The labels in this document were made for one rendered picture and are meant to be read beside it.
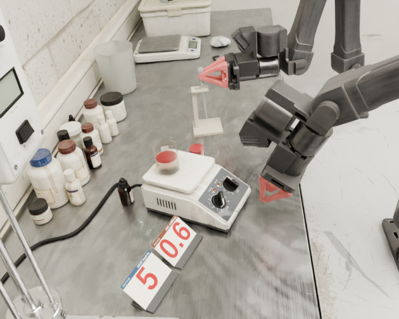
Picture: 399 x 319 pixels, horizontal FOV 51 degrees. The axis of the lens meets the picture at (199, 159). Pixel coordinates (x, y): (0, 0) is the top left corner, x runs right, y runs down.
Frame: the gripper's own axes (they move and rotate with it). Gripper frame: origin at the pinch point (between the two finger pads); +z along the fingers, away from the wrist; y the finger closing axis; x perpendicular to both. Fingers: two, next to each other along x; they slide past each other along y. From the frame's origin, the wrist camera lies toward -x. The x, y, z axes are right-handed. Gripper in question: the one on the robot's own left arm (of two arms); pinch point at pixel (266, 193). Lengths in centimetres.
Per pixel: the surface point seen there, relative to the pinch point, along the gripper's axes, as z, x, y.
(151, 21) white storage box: 34, -73, -87
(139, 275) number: 9.6, -11.8, 25.0
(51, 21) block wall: 16, -77, -29
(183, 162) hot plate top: 6.5, -18.0, -0.9
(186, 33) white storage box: 34, -59, -93
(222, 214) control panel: 5.7, -5.2, 6.1
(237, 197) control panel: 5.7, -4.5, -0.1
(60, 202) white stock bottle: 24.4, -37.4, 13.3
